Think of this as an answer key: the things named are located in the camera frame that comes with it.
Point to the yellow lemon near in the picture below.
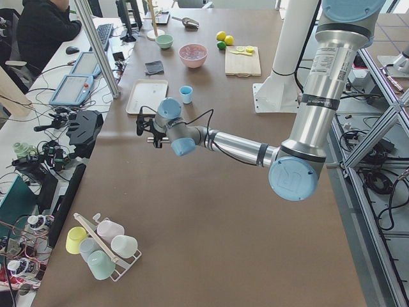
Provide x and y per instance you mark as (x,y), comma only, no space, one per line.
(221,35)

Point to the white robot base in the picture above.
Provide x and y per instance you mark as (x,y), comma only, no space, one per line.
(279,92)

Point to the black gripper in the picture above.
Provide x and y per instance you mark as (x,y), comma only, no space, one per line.
(156,134)

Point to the white upturned cup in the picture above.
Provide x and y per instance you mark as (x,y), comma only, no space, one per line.
(125,246)

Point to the light blue plastic cup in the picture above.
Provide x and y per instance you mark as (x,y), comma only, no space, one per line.
(186,94)

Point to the black keyboard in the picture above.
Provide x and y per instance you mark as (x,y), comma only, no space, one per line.
(104,33)

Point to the grey folded cloth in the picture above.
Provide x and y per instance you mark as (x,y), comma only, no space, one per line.
(154,67)

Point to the steel ice scoop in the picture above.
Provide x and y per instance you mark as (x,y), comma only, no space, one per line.
(188,23)

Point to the pink bowl of ice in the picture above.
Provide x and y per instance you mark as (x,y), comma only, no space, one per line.
(193,55)

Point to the wooden cutting board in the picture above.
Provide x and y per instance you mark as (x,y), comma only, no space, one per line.
(240,65)

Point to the white wire cup rack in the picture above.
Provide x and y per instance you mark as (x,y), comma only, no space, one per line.
(122,265)

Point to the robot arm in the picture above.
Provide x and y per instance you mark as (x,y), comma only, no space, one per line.
(317,45)

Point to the grey upturned cup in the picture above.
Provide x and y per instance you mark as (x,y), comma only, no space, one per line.
(87,247)

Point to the green ceramic bowl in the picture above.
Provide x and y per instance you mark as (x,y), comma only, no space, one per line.
(164,41)

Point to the cream rabbit serving tray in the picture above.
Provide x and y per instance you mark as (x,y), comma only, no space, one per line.
(146,93)

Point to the green upturned cup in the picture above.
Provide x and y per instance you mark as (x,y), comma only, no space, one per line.
(100,265)

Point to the yellow upturned cup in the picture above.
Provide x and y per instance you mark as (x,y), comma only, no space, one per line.
(74,237)

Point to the seated person dark jacket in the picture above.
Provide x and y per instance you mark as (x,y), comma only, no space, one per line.
(43,26)

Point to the yellow plastic knife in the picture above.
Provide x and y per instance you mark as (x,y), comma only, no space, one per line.
(241,53)

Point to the green lime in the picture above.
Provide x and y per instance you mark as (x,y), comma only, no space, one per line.
(221,45)

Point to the pink upturned cup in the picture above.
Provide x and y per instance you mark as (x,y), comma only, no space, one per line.
(108,229)

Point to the yellow lemon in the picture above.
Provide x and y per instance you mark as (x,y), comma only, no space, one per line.
(221,35)
(229,40)

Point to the blue teach pendant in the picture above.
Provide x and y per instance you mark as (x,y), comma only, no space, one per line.
(72,90)
(86,64)

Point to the yellow lemon far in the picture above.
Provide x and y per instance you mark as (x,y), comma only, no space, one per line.
(229,40)

